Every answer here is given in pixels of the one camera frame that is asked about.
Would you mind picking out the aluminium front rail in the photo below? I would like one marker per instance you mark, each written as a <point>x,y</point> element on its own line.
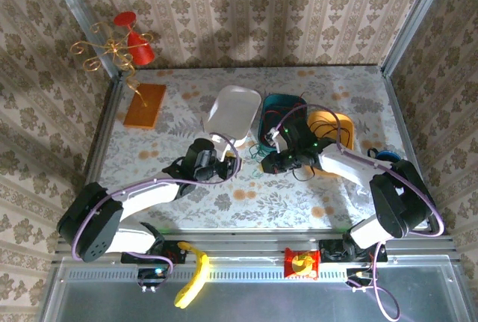
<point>242,238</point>

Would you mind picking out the white plastic tray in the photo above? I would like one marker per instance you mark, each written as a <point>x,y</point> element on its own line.
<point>233,113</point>

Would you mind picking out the aluminium side rail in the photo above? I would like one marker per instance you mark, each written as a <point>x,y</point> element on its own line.
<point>104,131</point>
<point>411,139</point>

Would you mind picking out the small black circuit board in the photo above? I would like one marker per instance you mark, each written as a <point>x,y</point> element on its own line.
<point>153,277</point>
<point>358,277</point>

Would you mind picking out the red and yellow box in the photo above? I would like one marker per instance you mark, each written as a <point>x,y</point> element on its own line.
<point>301,262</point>

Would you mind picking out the teal plastic tray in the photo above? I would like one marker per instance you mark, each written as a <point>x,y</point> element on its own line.
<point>267,103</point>

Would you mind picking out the aluminium frame post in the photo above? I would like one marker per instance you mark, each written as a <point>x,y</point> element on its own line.
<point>82,15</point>
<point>414,15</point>

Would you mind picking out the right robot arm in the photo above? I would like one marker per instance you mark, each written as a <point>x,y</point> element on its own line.
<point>347,167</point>

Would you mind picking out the yellow plastic tray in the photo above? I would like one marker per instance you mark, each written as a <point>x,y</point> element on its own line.
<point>345,124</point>

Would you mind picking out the blue tape roll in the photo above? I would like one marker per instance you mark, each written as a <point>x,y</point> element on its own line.
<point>388,155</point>

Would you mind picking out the yellow curved plastic tool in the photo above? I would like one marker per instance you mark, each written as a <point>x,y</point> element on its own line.
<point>196,273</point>

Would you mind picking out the grey metal panel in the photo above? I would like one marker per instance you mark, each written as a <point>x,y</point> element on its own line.
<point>261,299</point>

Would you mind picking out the orange wooden board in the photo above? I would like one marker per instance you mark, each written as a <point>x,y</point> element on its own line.
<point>145,107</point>

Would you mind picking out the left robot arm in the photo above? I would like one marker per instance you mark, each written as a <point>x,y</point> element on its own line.
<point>145,197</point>

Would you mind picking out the red plastic goblet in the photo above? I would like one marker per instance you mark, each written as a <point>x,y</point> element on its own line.
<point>140,47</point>

